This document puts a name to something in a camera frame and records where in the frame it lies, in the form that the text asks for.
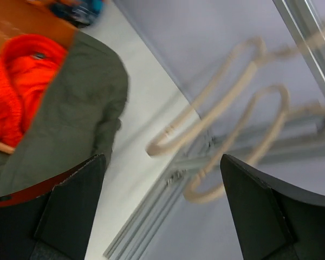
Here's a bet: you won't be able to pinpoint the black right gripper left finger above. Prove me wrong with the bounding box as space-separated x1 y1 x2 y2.
0 155 106 259

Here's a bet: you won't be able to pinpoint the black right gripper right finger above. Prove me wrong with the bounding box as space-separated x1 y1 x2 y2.
220 154 325 259

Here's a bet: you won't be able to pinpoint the olive green shorts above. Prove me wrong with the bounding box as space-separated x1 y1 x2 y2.
0 31 128 197

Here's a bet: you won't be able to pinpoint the beige hanger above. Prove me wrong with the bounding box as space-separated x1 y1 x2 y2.
182 85 325 204
146 18 325 158

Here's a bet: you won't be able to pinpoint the bright orange shorts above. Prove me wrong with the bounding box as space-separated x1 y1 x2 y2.
0 34 68 147

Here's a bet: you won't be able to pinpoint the blue orange patterned shorts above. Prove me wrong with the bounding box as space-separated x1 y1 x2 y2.
48 0 108 29

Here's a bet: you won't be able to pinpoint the orange plastic basket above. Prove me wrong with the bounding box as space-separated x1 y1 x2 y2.
0 1 77 154

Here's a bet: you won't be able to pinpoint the aluminium frame rail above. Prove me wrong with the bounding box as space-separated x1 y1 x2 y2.
103 1 325 259

